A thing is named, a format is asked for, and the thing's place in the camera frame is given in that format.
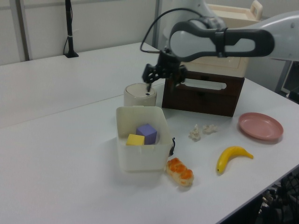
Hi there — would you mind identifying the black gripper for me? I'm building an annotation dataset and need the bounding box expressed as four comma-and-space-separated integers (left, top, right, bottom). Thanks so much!
141, 49, 188, 92

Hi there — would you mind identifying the purple cube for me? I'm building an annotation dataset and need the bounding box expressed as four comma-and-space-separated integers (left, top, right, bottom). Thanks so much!
135, 123, 158, 146

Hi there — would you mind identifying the brown wooden drawer box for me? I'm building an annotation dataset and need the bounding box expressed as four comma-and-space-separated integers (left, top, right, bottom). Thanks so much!
161, 70, 245, 118

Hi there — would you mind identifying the white plastic box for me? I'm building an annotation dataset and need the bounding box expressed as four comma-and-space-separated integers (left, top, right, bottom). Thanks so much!
116, 105, 173, 174

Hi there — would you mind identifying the yellow cube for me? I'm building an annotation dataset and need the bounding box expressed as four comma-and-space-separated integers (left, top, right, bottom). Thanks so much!
126, 133, 145, 147

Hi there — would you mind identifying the cream round lidded bin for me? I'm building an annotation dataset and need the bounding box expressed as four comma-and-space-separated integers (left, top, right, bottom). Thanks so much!
123, 83, 157, 107

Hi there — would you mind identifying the tall white popcorn piece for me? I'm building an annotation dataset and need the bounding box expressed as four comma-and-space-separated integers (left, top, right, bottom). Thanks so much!
188, 124, 203, 142

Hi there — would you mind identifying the cream toy cabinet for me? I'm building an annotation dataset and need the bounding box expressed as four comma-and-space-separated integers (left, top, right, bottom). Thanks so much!
184, 0, 263, 78

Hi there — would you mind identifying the small black clip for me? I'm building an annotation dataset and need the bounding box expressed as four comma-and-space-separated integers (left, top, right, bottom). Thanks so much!
168, 137, 177, 156

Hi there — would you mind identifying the orange glazed toy bread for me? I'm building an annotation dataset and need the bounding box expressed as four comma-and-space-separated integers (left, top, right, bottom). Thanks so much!
165, 157, 194, 187

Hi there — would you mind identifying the black pole stand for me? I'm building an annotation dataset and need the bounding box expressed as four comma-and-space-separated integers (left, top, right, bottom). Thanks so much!
63, 0, 79, 58

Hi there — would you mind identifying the yellow toy banana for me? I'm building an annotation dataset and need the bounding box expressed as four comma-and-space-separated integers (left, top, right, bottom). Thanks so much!
216, 146, 254, 175

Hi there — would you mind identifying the pink plate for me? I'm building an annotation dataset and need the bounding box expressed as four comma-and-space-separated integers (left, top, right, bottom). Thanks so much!
238, 112, 284, 141

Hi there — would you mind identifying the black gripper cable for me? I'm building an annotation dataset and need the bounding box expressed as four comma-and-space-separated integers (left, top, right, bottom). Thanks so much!
140, 8, 212, 53

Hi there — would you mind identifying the grey metal frame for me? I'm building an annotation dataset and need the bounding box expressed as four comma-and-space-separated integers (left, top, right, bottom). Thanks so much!
275, 59, 299, 105

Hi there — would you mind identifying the black wire clutter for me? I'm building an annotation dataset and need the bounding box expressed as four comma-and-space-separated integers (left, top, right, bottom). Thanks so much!
256, 171, 299, 224

